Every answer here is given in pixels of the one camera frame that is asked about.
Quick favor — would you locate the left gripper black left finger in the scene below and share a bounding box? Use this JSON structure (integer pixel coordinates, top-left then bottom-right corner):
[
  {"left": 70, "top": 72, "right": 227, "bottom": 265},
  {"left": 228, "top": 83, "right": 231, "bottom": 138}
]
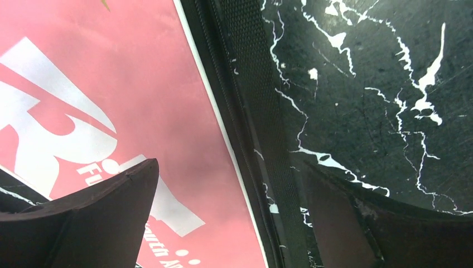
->
[{"left": 1, "top": 159, "right": 159, "bottom": 267}]

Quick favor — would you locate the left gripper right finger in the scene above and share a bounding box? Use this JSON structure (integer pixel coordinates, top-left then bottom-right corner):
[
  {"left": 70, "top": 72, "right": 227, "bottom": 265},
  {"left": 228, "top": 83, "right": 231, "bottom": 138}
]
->
[{"left": 303, "top": 164, "right": 472, "bottom": 267}]

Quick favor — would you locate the pink racket bag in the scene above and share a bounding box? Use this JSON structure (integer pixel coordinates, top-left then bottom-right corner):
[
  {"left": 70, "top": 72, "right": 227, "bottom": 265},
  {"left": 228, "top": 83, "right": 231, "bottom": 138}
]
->
[{"left": 1, "top": 1, "right": 292, "bottom": 267}]

